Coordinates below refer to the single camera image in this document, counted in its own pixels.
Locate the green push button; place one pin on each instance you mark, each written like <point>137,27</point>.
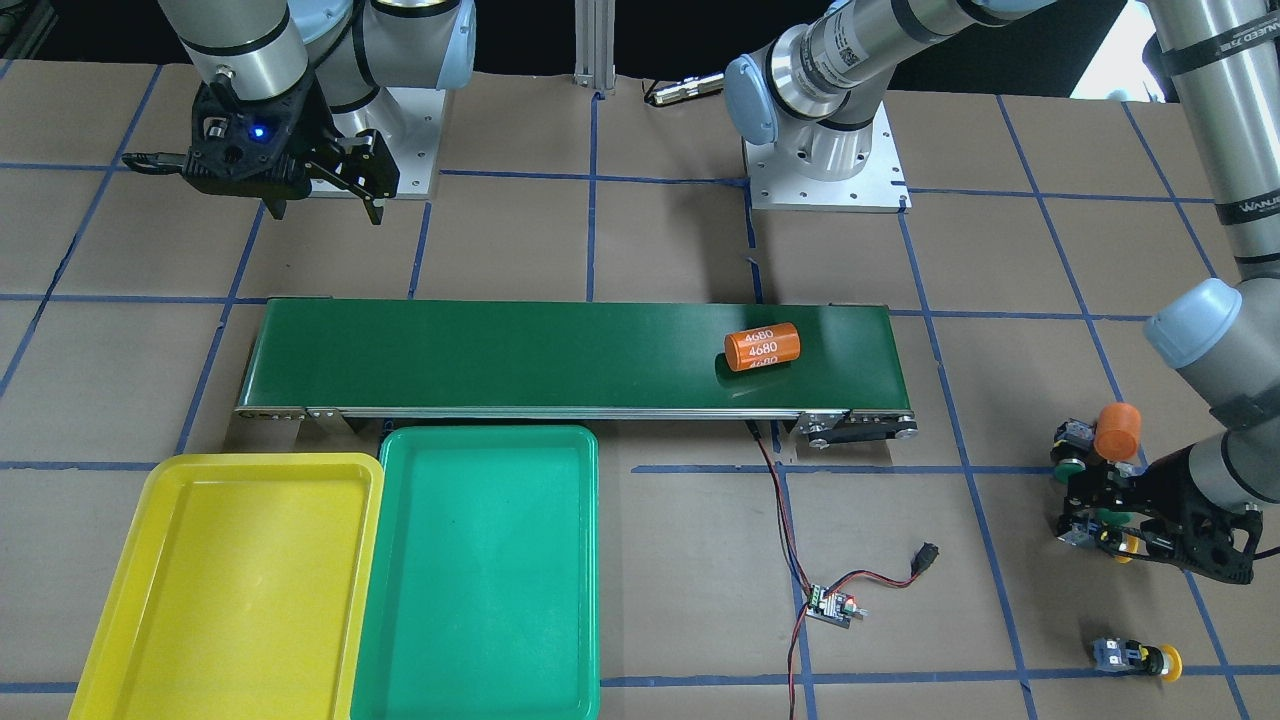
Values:
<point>1112,517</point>
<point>1072,449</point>

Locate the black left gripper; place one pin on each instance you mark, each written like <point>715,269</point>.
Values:
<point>1137,490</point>

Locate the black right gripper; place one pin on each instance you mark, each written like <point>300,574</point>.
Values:
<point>318,127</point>

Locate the plain orange cylinder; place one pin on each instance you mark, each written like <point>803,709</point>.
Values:
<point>1117,432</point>

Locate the yellow push button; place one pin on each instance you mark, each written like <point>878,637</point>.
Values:
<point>1123,656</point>
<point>1091,533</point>

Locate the green plastic tray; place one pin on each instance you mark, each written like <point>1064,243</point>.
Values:
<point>483,601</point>

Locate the green push button upper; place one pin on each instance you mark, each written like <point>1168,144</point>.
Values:
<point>1072,449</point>

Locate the green push button lower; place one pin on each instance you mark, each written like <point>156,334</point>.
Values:
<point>1112,517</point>

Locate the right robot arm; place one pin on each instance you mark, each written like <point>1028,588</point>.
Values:
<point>330,98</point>

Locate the aluminium frame post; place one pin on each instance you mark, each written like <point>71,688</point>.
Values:
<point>594,22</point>

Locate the motor controller circuit board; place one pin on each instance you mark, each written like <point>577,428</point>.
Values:
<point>833,607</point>

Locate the yellow plastic tray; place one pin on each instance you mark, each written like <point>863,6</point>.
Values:
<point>240,592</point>

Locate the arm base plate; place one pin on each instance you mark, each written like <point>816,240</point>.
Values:
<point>411,120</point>
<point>815,168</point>

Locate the orange 4680 battery cylinder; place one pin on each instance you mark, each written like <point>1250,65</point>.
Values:
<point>756,348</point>

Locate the green conveyor belt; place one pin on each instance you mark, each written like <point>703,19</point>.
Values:
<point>331,360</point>

